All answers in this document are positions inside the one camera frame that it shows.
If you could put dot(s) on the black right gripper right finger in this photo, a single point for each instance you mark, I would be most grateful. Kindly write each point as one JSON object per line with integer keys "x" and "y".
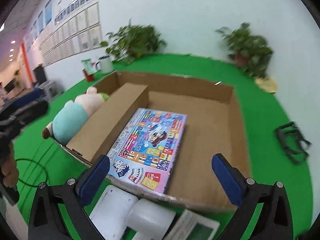
{"x": 275, "y": 219}

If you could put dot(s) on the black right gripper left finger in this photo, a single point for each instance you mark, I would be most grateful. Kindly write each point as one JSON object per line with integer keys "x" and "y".
{"x": 46, "y": 221}

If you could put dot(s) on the plush pig toy blue shirt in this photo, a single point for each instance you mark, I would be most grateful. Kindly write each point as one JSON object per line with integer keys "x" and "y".
{"x": 72, "y": 117}

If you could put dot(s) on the white rounded device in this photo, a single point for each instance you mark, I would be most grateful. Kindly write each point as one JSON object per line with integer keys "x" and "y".
{"x": 110, "y": 212}

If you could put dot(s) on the long brown cardboard box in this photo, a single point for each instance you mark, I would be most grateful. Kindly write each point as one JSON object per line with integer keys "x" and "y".
{"x": 102, "y": 129}

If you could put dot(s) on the white green medicine box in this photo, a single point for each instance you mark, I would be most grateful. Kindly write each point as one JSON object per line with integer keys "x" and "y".
{"x": 191, "y": 225}

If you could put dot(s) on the white handheld hair dryer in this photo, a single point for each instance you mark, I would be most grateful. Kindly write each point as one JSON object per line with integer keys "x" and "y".
{"x": 149, "y": 220}

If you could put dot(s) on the colourful board game box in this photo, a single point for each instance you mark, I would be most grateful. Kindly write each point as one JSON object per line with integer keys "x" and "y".
{"x": 145, "y": 151}

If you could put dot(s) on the person's left hand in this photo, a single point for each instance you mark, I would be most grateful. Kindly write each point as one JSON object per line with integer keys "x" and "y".
{"x": 9, "y": 169}

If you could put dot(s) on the grey plastic stool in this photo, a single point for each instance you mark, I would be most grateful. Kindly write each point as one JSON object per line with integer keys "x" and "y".
{"x": 51, "y": 90}

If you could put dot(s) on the green table cloth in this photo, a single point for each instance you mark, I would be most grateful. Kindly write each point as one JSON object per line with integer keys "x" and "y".
{"x": 40, "y": 159}

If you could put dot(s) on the green packet in cup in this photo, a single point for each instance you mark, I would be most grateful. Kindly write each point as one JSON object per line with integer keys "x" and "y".
{"x": 87, "y": 64}

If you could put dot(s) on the white enamel mug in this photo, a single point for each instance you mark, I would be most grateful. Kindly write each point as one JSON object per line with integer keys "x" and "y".
{"x": 104, "y": 64}

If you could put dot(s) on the large open cardboard box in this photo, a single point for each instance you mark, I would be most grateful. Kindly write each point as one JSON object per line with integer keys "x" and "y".
{"x": 214, "y": 125}

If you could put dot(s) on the left potted green plant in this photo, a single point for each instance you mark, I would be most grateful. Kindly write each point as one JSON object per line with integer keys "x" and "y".
{"x": 131, "y": 42}

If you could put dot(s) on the potted green plant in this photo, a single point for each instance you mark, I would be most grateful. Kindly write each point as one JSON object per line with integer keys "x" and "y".
{"x": 250, "y": 53}
{"x": 131, "y": 42}

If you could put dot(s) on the right potted green plant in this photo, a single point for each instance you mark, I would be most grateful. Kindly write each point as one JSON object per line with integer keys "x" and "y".
{"x": 250, "y": 53}

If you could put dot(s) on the black plastic bracket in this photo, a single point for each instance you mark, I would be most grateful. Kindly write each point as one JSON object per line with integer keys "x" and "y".
{"x": 293, "y": 143}

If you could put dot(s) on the framed certificates on wall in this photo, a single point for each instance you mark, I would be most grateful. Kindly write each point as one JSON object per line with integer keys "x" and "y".
{"x": 78, "y": 34}

